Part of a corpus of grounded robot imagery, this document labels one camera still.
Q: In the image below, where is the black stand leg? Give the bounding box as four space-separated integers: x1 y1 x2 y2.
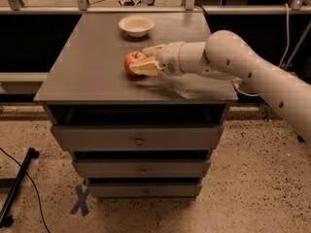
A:
0 148 39 228

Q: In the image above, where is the black floor cable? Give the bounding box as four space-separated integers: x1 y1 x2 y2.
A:
0 147 52 233

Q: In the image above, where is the red apple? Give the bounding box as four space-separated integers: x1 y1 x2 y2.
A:
123 51 147 77

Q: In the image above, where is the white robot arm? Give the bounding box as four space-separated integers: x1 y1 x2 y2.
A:
129 30 311 144

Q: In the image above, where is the white cable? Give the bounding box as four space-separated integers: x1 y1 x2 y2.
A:
232 3 291 98

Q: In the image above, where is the grey drawer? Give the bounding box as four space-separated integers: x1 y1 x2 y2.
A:
87 183 202 198
73 159 211 178
52 125 224 151

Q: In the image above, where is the top grey drawer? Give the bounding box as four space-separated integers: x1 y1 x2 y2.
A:
52 125 224 151

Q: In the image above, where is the middle grey drawer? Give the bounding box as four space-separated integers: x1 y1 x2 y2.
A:
73 159 211 178

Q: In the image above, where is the metal railing frame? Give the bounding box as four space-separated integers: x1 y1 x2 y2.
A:
0 0 311 95

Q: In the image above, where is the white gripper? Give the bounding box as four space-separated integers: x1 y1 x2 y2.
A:
129 42 184 77

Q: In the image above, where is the white paper bowl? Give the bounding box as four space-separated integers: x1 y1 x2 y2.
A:
119 16 156 38

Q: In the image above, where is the bottom grey drawer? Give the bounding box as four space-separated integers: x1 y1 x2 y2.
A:
87 183 202 198

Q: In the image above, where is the grey drawer cabinet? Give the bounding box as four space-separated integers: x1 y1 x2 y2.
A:
35 13 237 197

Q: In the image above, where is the blue tape cross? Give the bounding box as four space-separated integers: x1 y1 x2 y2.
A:
70 185 89 216

